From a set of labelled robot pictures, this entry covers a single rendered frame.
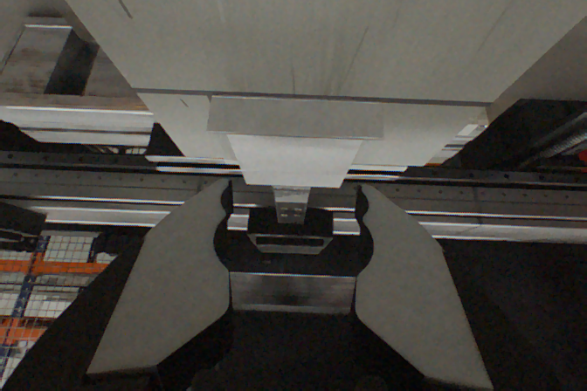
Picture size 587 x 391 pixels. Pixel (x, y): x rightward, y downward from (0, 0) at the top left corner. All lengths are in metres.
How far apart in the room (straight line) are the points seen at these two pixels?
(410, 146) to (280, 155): 0.09
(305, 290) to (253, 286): 0.04
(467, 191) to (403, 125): 0.39
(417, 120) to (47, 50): 0.29
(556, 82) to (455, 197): 0.22
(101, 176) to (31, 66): 0.28
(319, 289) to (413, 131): 0.12
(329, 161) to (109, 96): 0.18
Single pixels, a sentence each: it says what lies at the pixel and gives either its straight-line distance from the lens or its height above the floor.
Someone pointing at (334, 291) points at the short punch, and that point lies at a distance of 0.22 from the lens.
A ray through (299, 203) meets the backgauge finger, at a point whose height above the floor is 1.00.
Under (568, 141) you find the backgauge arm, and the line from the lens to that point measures 0.63.
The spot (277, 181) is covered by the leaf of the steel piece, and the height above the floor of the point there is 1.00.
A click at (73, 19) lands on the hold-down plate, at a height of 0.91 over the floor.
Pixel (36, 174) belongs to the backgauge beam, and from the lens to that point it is 0.64.
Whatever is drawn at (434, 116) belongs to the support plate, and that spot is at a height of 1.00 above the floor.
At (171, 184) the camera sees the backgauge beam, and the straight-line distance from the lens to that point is 0.52.
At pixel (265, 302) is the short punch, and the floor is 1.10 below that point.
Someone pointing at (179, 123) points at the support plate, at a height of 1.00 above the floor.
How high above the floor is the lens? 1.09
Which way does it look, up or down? 22 degrees down
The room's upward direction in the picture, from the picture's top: 178 degrees counter-clockwise
